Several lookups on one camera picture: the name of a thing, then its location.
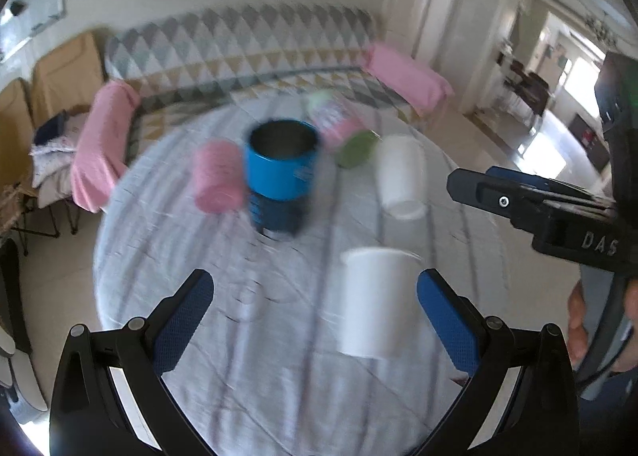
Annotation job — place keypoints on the stack of folded pillows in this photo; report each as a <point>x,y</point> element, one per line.
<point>54,147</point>

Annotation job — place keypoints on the white paper cup far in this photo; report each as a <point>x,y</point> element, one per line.
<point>400,174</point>

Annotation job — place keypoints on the triangle pattern sofa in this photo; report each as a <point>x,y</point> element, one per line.
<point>191,63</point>

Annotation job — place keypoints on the pink towel left armrest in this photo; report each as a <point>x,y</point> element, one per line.
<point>101,149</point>

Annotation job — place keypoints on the pink green lidded cup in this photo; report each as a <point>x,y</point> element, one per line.
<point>341,130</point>

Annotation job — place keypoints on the tan covered chair left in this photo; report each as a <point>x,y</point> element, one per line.
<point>16,133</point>

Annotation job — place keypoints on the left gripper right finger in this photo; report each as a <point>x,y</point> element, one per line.
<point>541,416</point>

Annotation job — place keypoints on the pink towel armrest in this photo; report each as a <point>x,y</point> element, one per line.
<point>421,87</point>
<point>101,149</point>

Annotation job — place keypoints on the white paper cup near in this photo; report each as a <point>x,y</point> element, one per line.
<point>379,305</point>

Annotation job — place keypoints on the whiteboard on wall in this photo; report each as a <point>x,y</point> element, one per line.
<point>23,20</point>

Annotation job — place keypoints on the white paper cup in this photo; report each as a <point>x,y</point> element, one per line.
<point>379,305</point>
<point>400,174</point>

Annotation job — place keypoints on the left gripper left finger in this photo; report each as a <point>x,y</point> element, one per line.
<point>87,416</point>

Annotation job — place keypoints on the pink towel right armrest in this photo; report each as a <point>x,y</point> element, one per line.
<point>421,87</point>

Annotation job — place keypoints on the dark dining chairs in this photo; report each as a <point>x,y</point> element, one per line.
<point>524,94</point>

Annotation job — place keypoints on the person's right hand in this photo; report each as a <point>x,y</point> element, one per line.
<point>577,335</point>

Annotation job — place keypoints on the blue black metal tumbler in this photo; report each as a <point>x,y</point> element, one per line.
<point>279,163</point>

